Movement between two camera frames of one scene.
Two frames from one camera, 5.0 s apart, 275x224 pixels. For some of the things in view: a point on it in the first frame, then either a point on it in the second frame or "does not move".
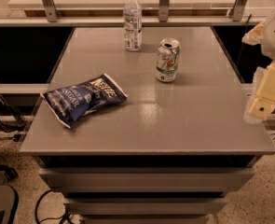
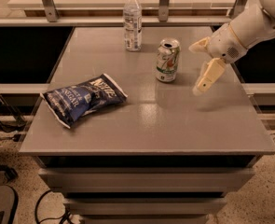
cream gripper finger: [254, 35] to [201, 46]
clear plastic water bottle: [132, 21] does not move
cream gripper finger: [269, 90] to [213, 69]
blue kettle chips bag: [72, 102] does not move
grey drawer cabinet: [170, 152] does not move
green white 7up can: [168, 60] does not move
